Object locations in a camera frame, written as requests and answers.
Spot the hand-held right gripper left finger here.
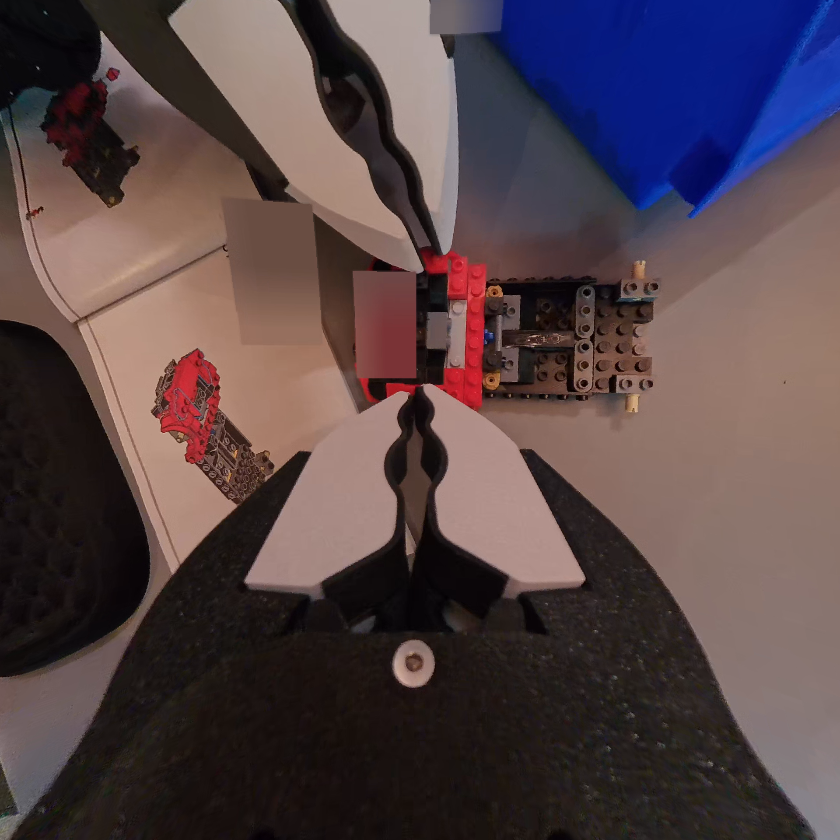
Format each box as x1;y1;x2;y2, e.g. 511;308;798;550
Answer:
246;392;418;607

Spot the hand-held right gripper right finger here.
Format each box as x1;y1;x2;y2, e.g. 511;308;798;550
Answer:
411;386;588;605

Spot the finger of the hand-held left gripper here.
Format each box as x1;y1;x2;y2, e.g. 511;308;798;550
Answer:
171;0;438;274
319;0;463;253

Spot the blue plastic bin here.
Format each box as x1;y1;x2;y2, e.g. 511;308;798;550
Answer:
489;0;840;219

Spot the red and black lego car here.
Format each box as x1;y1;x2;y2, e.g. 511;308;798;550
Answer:
357;250;660;416

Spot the lego instruction booklet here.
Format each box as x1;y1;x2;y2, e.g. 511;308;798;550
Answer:
0;37;368;578

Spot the black quilted pad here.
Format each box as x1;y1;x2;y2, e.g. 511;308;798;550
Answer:
0;319;152;679

